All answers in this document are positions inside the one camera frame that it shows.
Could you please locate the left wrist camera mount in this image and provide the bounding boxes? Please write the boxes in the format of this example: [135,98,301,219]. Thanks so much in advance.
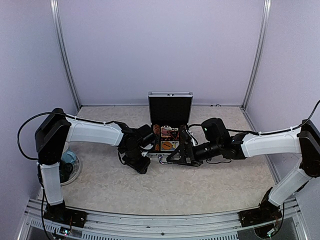
[140,143,154,157]

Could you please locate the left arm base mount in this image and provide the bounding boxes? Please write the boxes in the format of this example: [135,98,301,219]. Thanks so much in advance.
[43,200,88,228]

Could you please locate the orange big blind button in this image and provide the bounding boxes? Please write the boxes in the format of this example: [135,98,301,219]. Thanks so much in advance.
[161,141,174,151]

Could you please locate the left chip row in case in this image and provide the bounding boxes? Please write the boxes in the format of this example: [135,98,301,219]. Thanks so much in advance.
[153,124,161,152]

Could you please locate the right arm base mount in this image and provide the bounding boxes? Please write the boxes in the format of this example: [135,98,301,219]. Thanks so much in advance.
[238,187,283,228]

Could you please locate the right chip row in case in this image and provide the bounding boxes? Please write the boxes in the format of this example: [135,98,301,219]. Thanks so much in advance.
[179,125,189,145]

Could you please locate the black mug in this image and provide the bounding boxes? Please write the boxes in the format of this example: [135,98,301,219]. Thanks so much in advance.
[59,161,74,183]

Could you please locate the clear round tray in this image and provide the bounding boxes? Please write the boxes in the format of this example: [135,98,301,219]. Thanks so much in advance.
[60,157,82,186]

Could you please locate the front aluminium frame rail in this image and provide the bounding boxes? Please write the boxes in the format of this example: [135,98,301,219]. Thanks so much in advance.
[17,198,309,240]

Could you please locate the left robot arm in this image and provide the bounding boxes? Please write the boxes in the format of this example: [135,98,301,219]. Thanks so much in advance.
[34,108,155,223]

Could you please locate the blue playing card deck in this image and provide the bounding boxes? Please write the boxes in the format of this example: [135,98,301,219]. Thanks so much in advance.
[160,140,180,152]

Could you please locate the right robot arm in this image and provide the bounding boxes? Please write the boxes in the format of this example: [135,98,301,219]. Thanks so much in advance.
[166,118,320,222]

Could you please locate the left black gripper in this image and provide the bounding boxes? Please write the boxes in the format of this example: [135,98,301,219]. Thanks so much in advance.
[122,147,151,174]

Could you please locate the red playing card deck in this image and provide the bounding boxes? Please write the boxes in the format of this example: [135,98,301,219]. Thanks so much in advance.
[160,126,171,138]

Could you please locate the left rear aluminium post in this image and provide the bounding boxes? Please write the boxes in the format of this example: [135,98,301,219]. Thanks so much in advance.
[49,0,82,111]

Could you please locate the aluminium poker case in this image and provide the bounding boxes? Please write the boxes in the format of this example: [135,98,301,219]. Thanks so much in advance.
[148,91,193,165]

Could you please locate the red triangular dealer button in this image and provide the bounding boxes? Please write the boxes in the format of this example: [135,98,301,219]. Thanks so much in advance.
[168,127,179,141]

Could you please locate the chip row in case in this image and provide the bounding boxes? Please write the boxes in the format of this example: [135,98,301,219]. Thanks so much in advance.
[179,125,189,145]
[153,124,161,152]

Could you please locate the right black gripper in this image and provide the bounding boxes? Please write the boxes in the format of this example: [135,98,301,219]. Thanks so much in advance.
[167,139,222,167]

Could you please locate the aluminium post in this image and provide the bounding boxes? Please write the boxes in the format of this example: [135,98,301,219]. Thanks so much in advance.
[241,0,272,111]
[49,0,82,111]

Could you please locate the right rear aluminium post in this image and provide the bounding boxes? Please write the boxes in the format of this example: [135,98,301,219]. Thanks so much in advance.
[241,0,272,111]

